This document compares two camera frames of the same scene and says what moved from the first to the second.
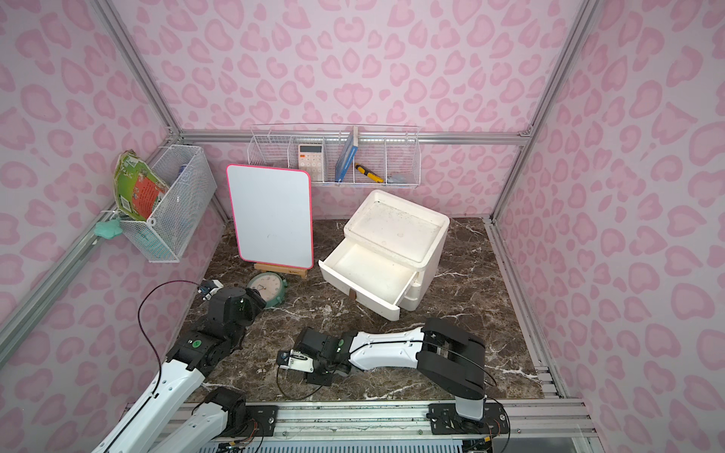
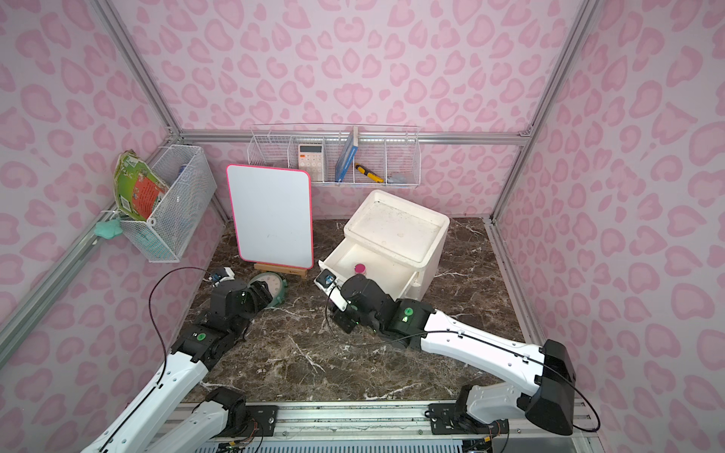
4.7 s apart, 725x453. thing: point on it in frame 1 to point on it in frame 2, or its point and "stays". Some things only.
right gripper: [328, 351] to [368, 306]
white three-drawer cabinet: [391, 255] stays
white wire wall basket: [342, 155] stays
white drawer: [367, 278] stays
